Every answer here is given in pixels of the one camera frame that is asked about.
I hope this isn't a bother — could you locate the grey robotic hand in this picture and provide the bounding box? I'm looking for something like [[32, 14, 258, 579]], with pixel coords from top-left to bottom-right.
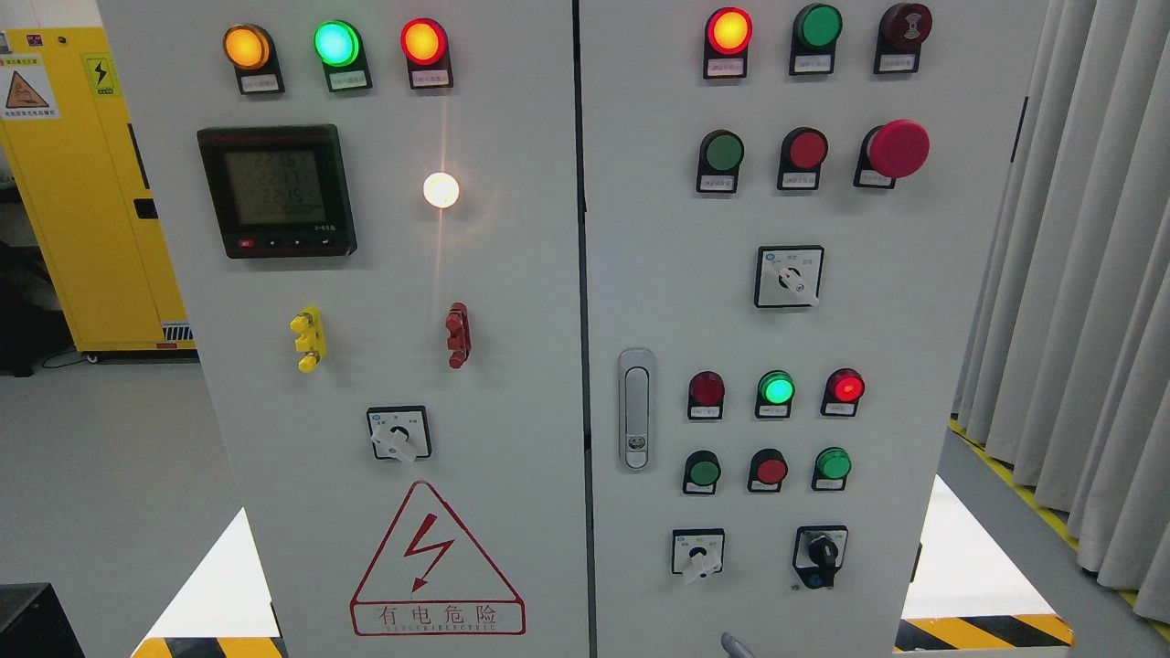
[[720, 632, 755, 658]]

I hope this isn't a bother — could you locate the green start push button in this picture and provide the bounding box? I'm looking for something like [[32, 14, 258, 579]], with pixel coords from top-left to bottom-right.
[[681, 450, 722, 495]]

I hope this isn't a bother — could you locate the lower red push button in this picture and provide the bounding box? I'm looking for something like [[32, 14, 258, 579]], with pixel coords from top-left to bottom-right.
[[745, 447, 789, 494]]

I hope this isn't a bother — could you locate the red push button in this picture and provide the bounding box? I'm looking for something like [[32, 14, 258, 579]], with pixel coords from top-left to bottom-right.
[[745, 447, 789, 494], [776, 126, 828, 192]]

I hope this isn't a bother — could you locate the lower right green push button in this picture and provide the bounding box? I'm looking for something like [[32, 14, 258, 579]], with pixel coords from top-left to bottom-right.
[[810, 447, 853, 492]]

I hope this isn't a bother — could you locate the upper green push button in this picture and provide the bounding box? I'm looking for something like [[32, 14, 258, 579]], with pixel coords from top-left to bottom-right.
[[697, 129, 745, 196]]

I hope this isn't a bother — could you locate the upper red push button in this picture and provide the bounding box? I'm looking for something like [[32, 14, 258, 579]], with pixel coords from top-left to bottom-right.
[[776, 126, 828, 192]]

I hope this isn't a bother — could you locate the red emergency stop mushroom button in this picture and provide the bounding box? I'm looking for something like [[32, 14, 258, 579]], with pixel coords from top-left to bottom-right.
[[853, 118, 931, 190]]

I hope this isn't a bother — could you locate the lower left red indicator light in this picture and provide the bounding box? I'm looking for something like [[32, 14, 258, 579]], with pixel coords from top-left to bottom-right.
[[686, 370, 727, 421]]

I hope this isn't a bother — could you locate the red indicator light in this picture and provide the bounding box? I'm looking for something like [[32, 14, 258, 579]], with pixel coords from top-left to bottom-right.
[[686, 370, 727, 421], [702, 5, 753, 80], [399, 18, 454, 89], [820, 369, 866, 418]]

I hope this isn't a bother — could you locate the lower green indicator light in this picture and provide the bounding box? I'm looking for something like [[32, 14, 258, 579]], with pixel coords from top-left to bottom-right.
[[755, 370, 794, 419]]

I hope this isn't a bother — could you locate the green indicator light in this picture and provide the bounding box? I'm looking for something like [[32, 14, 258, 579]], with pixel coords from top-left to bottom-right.
[[789, 4, 844, 76], [314, 20, 373, 92], [755, 370, 794, 419]]

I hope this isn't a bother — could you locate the lower right red indicator light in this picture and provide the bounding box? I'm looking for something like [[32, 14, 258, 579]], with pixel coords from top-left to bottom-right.
[[820, 369, 866, 418]]

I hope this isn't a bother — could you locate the red electric hazard warning sticker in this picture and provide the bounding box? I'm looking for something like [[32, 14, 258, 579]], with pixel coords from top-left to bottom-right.
[[347, 482, 527, 637]]

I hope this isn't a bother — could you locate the grey electrical control cabinet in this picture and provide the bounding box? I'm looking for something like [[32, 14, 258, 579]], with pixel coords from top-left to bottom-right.
[[99, 1, 1048, 657]]

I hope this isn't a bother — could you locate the red terminal block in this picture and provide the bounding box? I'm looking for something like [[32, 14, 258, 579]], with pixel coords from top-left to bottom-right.
[[443, 302, 472, 370]]

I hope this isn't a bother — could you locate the grey curtain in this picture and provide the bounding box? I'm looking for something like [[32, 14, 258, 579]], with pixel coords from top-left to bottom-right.
[[954, 1, 1169, 621]]

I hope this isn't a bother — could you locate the yellow terminal block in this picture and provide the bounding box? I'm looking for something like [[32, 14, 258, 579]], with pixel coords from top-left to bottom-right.
[[289, 306, 326, 373]]

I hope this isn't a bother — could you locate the white lit indicator light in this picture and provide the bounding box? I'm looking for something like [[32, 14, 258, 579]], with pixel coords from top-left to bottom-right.
[[422, 171, 461, 210]]

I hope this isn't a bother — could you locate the red indicator light top right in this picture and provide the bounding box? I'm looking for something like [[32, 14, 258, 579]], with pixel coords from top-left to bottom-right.
[[702, 5, 753, 80]]

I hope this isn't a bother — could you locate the green indicator light top right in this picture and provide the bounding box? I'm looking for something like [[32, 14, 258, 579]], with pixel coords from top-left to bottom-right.
[[789, 4, 844, 76]]

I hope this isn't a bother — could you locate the dark red buzzer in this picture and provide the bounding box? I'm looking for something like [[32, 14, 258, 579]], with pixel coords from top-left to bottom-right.
[[873, 4, 932, 75]]

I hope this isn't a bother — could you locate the black digital power meter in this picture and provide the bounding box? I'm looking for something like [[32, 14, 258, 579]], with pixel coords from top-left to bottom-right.
[[197, 123, 358, 260]]

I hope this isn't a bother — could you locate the red indicator light top left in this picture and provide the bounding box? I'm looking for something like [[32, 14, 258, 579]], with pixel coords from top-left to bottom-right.
[[399, 18, 454, 89]]

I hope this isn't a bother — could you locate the green indicator light top left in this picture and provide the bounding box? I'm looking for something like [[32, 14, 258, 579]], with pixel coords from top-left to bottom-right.
[[314, 20, 373, 92]]

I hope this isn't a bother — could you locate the yellow indicator light top left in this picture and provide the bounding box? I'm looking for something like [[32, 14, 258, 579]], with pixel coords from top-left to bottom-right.
[[223, 23, 284, 95]]

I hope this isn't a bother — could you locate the yellow safety storage cabinet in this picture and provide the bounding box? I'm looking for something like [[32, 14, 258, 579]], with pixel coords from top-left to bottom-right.
[[4, 27, 194, 358]]

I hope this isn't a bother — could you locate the lower left rotary selector switch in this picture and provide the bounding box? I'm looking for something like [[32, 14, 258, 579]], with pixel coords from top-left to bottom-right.
[[670, 528, 727, 587]]

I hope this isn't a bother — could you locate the black knob selector switch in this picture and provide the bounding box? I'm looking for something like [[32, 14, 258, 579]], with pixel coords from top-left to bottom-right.
[[792, 525, 849, 589]]

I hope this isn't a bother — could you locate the grey cabinet door handle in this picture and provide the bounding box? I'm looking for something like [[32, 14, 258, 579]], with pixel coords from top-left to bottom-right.
[[618, 348, 655, 472]]

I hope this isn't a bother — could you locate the upper right rotary selector switch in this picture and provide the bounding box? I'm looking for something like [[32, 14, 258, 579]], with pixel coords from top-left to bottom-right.
[[753, 245, 824, 309]]

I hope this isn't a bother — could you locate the left door rotary selector switch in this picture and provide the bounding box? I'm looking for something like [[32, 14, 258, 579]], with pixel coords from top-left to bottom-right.
[[365, 405, 433, 462]]

